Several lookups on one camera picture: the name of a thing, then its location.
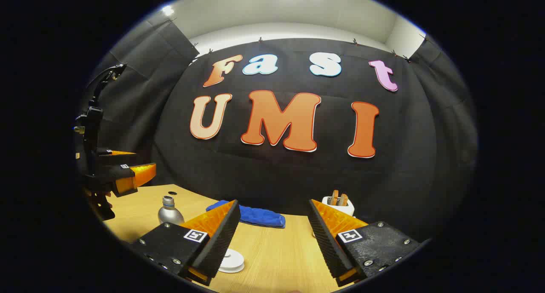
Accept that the black backdrop cloth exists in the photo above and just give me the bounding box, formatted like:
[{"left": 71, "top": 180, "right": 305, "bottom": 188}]
[{"left": 151, "top": 37, "right": 478, "bottom": 242}]

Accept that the dark grey curtain panel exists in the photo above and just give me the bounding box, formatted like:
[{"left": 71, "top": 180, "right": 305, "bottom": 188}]
[{"left": 79, "top": 18, "right": 199, "bottom": 187}]

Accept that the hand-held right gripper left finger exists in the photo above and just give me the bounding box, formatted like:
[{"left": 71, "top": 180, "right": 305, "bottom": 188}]
[{"left": 130, "top": 199, "right": 241, "bottom": 286}]

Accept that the blue towel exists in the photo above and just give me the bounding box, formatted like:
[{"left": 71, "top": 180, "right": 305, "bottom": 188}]
[{"left": 206, "top": 200, "right": 286, "bottom": 229}]

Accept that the silver water bottle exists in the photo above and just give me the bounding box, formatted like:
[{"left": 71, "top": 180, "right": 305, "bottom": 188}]
[{"left": 158, "top": 195, "right": 185, "bottom": 225}]

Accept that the white toaster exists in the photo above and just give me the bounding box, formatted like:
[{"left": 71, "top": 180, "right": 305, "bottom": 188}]
[{"left": 321, "top": 195, "right": 355, "bottom": 217}]

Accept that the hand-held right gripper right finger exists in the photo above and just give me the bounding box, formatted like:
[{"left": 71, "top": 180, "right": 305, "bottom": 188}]
[{"left": 307, "top": 198, "right": 430, "bottom": 287}]

